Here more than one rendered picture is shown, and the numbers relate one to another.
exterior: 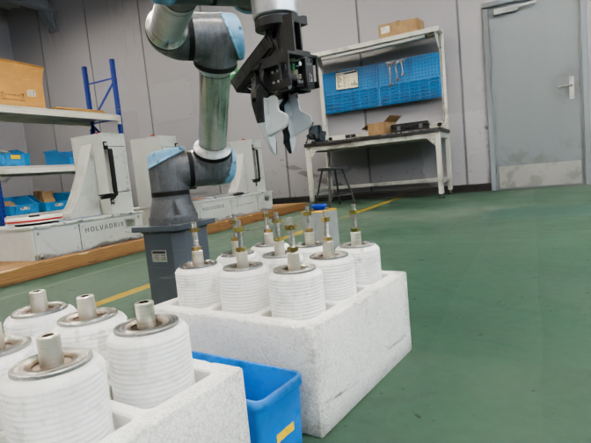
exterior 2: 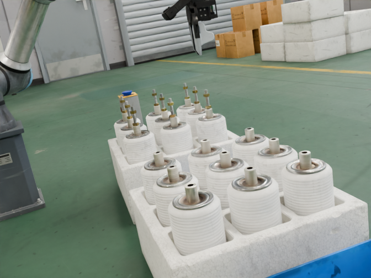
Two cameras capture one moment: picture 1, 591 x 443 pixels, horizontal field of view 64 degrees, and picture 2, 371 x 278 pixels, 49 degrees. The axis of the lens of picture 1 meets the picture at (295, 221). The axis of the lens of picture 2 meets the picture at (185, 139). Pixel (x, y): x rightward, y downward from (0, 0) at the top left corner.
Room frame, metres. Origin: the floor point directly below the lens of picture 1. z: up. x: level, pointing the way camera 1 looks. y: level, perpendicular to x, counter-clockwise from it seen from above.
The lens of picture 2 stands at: (0.03, 1.02, 0.56)
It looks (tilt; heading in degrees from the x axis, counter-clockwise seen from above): 16 degrees down; 311
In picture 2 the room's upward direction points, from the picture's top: 10 degrees counter-clockwise
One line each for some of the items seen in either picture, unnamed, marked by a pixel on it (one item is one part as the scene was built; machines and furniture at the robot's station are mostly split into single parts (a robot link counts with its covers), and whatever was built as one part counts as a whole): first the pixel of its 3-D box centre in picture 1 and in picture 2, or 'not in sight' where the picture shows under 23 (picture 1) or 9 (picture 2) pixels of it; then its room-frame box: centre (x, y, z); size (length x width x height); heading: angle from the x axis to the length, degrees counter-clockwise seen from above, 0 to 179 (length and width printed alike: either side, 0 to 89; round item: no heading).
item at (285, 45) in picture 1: (282, 58); (199, 1); (0.79, -0.01, 0.60); 0.09 x 0.08 x 0.12; 47
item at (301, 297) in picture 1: (299, 320); (213, 144); (0.80, 0.01, 0.16); 0.10 x 0.10 x 0.18
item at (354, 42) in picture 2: not in sight; (349, 41); (1.40, -3.19, 0.09); 0.39 x 0.39 x 0.18; 66
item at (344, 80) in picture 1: (346, 79); not in sight; (6.15, -0.83, 1.54); 0.32 x 0.02 x 0.25; 63
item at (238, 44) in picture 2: not in sight; (238, 44); (2.83, -3.46, 0.15); 0.30 x 0.24 x 0.30; 152
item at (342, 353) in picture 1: (287, 330); (174, 163); (0.97, 0.04, 0.09); 0.39 x 0.39 x 0.18; 55
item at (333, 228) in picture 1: (324, 268); (135, 133); (1.25, -0.06, 0.16); 0.07 x 0.07 x 0.31; 55
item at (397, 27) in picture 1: (401, 30); not in sight; (5.71, -1.45, 1.96); 0.46 x 0.28 x 0.16; 59
